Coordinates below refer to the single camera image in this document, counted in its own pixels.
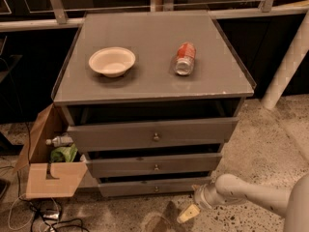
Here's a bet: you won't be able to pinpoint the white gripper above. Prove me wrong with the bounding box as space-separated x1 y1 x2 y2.
177 184 217 223

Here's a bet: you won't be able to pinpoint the grey bottom drawer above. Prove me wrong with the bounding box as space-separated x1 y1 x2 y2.
98 177 211 197

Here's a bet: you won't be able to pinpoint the grey drawer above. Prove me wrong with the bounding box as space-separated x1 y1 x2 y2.
86 153 222 178
98 177 211 197
68 117 239 152

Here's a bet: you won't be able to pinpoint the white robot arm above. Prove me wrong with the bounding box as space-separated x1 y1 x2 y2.
177 174 309 232

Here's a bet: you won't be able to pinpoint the grey middle drawer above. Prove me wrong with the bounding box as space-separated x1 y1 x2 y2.
86 153 222 178

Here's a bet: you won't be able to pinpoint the grey top drawer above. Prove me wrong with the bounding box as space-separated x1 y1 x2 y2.
68 117 239 152

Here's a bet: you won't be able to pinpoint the grey drawer cabinet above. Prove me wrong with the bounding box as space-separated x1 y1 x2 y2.
53 11 255 186

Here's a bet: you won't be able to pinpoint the green plastic bag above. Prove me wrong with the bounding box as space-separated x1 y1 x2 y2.
50 144 77 162

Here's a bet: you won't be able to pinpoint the brown cardboard box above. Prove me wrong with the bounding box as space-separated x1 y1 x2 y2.
14 104 87 199

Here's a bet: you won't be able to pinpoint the clear plastic bottle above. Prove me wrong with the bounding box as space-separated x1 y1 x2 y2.
45 135 73 147

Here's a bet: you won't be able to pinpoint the red soda can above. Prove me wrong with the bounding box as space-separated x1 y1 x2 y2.
174 43 196 76

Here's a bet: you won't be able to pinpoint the white paper bowl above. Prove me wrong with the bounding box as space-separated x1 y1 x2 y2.
88 47 136 77

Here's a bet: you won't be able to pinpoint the white slanted pole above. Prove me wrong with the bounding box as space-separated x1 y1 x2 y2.
261 12 309 110

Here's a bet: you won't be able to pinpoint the black floor cables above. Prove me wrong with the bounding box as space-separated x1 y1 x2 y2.
18 193 91 232

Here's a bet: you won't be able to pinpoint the white floor cable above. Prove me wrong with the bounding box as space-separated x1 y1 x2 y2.
7 193 62 232

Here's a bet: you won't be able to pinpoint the metal window rail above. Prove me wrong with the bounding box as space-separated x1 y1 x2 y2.
0 0 309 33

